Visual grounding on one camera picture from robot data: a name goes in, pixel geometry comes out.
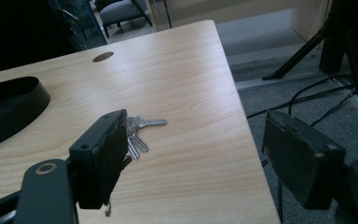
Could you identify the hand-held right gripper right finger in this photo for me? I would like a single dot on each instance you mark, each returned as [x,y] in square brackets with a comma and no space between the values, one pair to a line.
[301,158]

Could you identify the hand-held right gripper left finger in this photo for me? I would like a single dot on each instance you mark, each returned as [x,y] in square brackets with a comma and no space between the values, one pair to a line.
[96,158]

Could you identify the silver keys bunch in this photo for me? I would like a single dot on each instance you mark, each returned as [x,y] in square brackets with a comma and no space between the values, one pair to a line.
[138,133]

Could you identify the black oval tray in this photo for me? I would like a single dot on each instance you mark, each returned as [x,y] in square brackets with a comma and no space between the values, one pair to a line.
[9,109]

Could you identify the black metal stand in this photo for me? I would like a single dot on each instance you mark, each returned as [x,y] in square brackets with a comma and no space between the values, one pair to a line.
[332,40]

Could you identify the dark glass cabinet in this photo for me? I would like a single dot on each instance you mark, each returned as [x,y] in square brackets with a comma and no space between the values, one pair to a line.
[74,21]

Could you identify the grey upholstered chair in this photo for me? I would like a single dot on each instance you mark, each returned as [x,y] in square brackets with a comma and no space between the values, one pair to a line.
[122,12]

